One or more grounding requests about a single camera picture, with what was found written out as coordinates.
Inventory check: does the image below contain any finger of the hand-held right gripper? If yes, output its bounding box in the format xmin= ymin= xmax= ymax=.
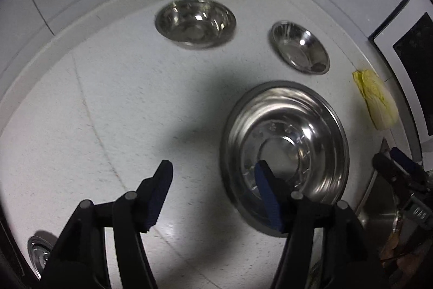
xmin=390 ymin=147 xmax=423 ymax=178
xmin=372 ymin=153 xmax=408 ymax=184

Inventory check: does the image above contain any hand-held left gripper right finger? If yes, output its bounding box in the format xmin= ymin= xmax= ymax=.
xmin=254 ymin=160 xmax=387 ymax=289

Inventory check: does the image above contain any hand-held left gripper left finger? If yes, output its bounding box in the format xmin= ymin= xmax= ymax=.
xmin=40 ymin=160 xmax=174 ymax=289

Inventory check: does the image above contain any large stainless steel bowl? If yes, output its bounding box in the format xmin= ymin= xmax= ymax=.
xmin=220 ymin=80 xmax=350 ymax=237

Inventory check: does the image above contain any stainless steel sink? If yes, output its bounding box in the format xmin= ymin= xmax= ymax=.
xmin=355 ymin=137 xmax=433 ymax=289

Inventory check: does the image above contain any napa cabbage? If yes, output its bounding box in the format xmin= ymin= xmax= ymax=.
xmin=352 ymin=69 xmax=400 ymax=131

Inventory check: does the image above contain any white appliance with black panel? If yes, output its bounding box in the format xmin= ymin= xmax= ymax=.
xmin=369 ymin=0 xmax=433 ymax=171

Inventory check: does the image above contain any small stainless steel bowl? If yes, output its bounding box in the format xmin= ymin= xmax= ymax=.
xmin=27 ymin=236 xmax=54 ymax=280

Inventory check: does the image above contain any small stainless steel plate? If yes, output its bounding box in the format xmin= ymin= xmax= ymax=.
xmin=271 ymin=21 xmax=331 ymax=75

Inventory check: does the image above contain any medium stainless steel bowl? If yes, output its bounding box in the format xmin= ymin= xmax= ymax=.
xmin=155 ymin=0 xmax=237 ymax=50

